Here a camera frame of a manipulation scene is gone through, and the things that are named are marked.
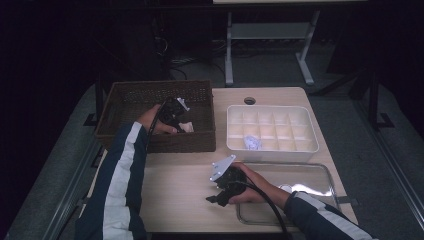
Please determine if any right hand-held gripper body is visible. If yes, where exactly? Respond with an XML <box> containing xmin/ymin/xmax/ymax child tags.
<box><xmin>208</xmin><ymin>154</ymin><xmax>249</xmax><ymax>203</ymax></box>

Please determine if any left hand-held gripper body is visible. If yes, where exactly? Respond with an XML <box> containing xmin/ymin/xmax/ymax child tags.
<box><xmin>157</xmin><ymin>96</ymin><xmax>192</xmax><ymax>128</ymax></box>

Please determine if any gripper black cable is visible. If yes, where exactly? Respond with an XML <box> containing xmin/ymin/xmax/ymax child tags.
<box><xmin>144</xmin><ymin>98</ymin><xmax>174</xmax><ymax>151</ymax></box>
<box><xmin>234</xmin><ymin>179</ymin><xmax>291</xmax><ymax>240</ymax></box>

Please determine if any white metal stand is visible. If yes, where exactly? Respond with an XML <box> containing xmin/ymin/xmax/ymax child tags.
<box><xmin>223</xmin><ymin>9</ymin><xmax>321</xmax><ymax>88</ymax></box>

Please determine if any black metal stand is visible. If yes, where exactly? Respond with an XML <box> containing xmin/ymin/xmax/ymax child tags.
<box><xmin>83</xmin><ymin>74</ymin><xmax>105</xmax><ymax>128</ymax></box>
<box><xmin>366</xmin><ymin>71</ymin><xmax>396</xmax><ymax>132</ymax></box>

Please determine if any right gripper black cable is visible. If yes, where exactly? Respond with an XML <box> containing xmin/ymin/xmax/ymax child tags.
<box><xmin>234</xmin><ymin>179</ymin><xmax>291</xmax><ymax>240</ymax></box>

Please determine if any brown wicker basket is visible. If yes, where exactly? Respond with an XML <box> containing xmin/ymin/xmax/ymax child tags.
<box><xmin>94</xmin><ymin>79</ymin><xmax>217</xmax><ymax>156</ymax></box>

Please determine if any person's left hand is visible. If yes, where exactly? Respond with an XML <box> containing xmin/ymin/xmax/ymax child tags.
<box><xmin>136</xmin><ymin>103</ymin><xmax>179</xmax><ymax>135</ymax></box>

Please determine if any clear plastic box lid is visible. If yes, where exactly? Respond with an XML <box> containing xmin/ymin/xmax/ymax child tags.
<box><xmin>235</xmin><ymin>161</ymin><xmax>341</xmax><ymax>228</ymax></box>

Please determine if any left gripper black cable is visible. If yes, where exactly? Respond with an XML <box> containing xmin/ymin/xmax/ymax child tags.
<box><xmin>144</xmin><ymin>98</ymin><xmax>174</xmax><ymax>151</ymax></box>

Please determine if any floor cables bundle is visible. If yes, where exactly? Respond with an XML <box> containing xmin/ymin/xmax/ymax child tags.
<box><xmin>169</xmin><ymin>57</ymin><xmax>198</xmax><ymax>81</ymax></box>

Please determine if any white divided storage box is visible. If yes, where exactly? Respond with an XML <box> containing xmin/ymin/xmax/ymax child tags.
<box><xmin>225</xmin><ymin>104</ymin><xmax>320</xmax><ymax>163</ymax></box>

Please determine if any white sock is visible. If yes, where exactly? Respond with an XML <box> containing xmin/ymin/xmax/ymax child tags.
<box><xmin>243</xmin><ymin>134</ymin><xmax>263</xmax><ymax>152</ymax></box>

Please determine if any grey metal floor rail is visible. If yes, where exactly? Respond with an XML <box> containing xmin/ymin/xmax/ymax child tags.
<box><xmin>41</xmin><ymin>139</ymin><xmax>104</xmax><ymax>240</ymax></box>
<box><xmin>353</xmin><ymin>99</ymin><xmax>424</xmax><ymax>231</ymax></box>

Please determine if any person's right hand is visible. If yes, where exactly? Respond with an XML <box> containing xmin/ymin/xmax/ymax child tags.
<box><xmin>228</xmin><ymin>161</ymin><xmax>292</xmax><ymax>210</ymax></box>

